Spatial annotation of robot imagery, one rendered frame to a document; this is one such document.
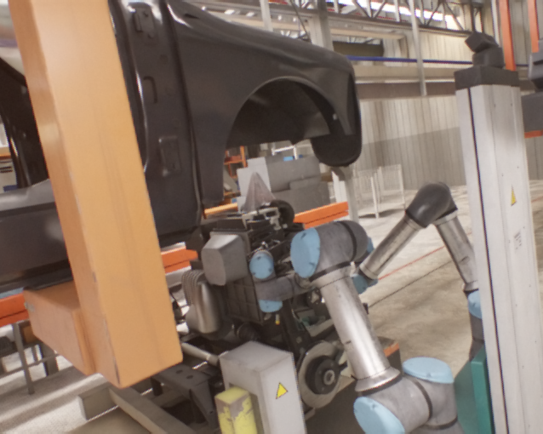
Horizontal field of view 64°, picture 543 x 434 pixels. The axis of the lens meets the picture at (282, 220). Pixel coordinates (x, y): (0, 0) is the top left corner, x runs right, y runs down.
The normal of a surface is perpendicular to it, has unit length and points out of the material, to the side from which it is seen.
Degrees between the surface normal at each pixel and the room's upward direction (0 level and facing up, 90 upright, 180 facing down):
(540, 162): 90
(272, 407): 90
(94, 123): 90
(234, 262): 90
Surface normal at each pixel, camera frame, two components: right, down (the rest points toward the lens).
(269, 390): 0.66, -0.01
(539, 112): -0.73, 0.22
